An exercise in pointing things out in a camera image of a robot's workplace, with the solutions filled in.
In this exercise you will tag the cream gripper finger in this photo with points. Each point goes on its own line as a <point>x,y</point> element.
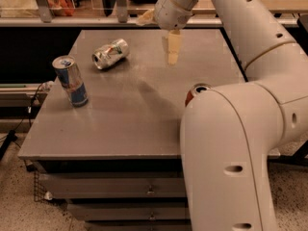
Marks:
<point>146,18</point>
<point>171,45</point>

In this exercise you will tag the white green 7up can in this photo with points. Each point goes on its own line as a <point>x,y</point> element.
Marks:
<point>109,54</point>

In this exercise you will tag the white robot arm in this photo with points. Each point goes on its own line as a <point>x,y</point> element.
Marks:
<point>227,132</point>

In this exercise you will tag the orange soda can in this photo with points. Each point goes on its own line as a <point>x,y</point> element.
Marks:
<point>195,90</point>

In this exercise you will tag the blue silver energy drink can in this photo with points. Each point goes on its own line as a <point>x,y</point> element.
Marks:
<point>71,80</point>

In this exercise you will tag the orange snack bag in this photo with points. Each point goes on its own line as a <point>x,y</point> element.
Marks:
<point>61,7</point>

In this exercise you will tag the metal shelf rack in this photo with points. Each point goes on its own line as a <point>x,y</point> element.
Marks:
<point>202,14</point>

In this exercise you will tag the grey metal drawer cabinet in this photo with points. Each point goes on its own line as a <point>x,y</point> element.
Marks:
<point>117,160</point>

